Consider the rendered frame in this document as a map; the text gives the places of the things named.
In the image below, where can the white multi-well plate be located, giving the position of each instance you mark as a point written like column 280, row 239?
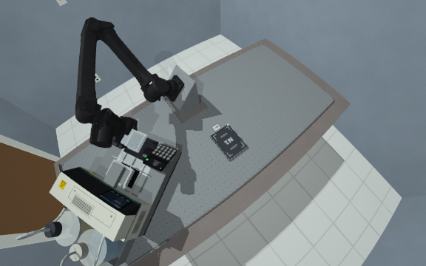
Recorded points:
column 134, row 140

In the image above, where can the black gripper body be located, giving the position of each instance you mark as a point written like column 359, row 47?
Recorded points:
column 123, row 127

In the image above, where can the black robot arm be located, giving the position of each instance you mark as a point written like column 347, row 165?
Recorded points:
column 103, row 121

